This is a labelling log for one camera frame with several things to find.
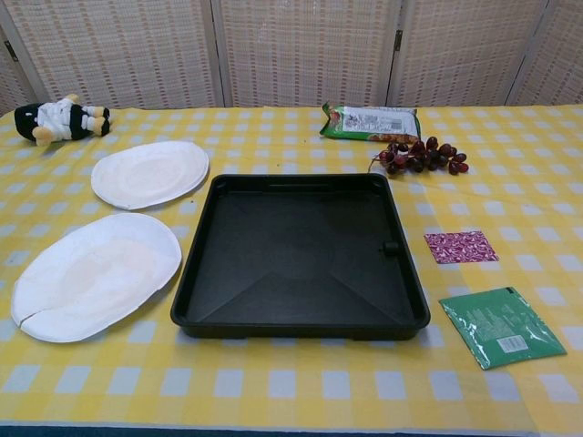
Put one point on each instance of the black square plastic tray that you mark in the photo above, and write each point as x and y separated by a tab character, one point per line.
296	255

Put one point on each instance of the purple patterned square sachet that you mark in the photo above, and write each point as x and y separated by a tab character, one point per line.
460	246

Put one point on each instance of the bunch of red grapes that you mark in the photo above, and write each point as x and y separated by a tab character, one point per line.
421	157

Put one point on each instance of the yellow white checked tablecloth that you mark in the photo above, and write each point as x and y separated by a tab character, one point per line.
291	387

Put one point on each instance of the woven folding screen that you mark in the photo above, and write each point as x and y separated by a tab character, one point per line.
300	50

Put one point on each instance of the green white snack packet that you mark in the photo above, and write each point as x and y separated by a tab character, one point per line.
371	122

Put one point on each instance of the black white plush toy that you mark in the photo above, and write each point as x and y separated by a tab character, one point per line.
59	118

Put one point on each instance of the cracked white paper plate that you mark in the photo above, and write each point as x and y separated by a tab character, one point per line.
91	277

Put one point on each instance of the green foil sachet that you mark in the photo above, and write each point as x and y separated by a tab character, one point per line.
498	328

